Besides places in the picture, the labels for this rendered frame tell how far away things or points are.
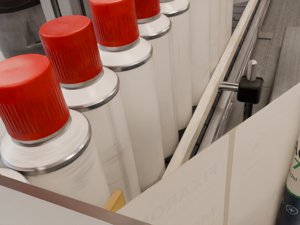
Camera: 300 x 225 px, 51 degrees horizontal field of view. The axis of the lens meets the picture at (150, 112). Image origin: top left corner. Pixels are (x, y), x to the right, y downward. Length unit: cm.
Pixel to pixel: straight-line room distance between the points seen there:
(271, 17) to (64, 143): 74
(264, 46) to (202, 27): 35
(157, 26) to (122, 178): 13
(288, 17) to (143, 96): 65
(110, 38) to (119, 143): 8
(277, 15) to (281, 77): 37
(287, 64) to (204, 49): 19
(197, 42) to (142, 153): 16
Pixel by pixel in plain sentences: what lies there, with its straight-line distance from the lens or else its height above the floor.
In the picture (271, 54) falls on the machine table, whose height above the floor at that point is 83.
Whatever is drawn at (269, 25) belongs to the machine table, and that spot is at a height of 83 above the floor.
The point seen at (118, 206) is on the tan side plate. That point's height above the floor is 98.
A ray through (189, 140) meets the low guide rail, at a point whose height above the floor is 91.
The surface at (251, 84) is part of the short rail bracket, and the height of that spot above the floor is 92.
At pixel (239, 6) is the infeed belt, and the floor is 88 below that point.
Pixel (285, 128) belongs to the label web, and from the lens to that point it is 19.
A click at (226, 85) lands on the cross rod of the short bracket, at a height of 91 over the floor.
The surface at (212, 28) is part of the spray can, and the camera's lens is 44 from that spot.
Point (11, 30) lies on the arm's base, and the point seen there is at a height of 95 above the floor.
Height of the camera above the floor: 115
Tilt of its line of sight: 38 degrees down
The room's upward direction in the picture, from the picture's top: 8 degrees counter-clockwise
